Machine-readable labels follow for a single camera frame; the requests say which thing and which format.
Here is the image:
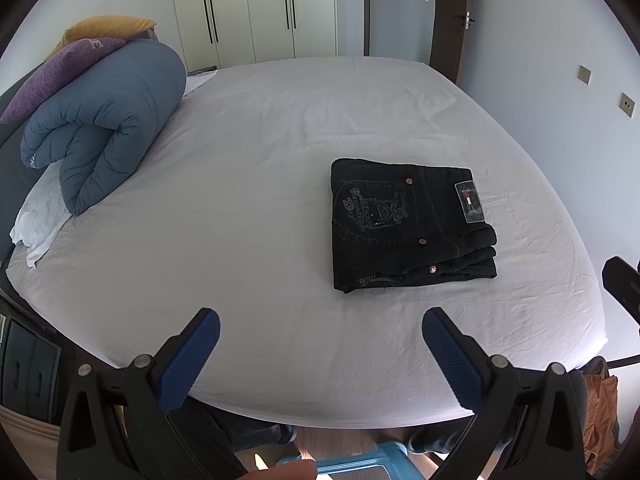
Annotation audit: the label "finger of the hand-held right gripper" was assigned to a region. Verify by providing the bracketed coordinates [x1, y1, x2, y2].
[601, 256, 640, 326]

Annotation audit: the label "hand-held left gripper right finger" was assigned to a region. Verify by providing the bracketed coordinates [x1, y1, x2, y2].
[421, 307, 587, 480]

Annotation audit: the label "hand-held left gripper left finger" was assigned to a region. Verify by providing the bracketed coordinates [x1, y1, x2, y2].
[56, 307, 249, 480]

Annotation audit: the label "black pants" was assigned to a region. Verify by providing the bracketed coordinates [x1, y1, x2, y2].
[330, 158, 498, 294]

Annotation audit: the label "person's left hand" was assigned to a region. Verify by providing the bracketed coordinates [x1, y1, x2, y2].
[248, 460, 317, 480]

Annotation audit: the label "person's left leg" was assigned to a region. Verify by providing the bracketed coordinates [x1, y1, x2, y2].
[187, 400, 298, 457]

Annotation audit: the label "orange cloth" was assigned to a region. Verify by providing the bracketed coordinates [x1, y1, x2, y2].
[582, 360, 622, 476]

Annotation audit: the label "blue plastic stool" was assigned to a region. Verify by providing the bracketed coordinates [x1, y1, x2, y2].
[275, 442, 421, 480]

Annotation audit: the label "dark drawer cabinet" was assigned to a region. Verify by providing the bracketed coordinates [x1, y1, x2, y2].
[0, 300, 63, 413]

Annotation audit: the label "bed with white sheet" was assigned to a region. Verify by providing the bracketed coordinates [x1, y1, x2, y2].
[5, 56, 608, 430]

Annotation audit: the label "white pillow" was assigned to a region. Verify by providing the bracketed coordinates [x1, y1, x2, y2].
[10, 162, 76, 268]
[184, 66, 219, 97]

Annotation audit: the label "dark grey headboard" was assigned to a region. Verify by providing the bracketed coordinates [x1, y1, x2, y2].
[0, 62, 32, 267]

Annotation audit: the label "rolled blue duvet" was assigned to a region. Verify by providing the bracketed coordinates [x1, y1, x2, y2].
[20, 38, 187, 216]

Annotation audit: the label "purple pillow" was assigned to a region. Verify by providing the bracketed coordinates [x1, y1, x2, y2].
[0, 37, 126, 125]

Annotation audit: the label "dark brown open door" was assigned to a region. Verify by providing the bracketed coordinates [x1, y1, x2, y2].
[429, 0, 472, 86]

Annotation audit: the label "yellow pillow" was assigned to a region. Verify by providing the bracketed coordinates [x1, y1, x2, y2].
[47, 16, 157, 58]

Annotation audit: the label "cream wardrobe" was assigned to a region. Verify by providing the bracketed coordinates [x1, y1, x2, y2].
[169, 0, 338, 71]

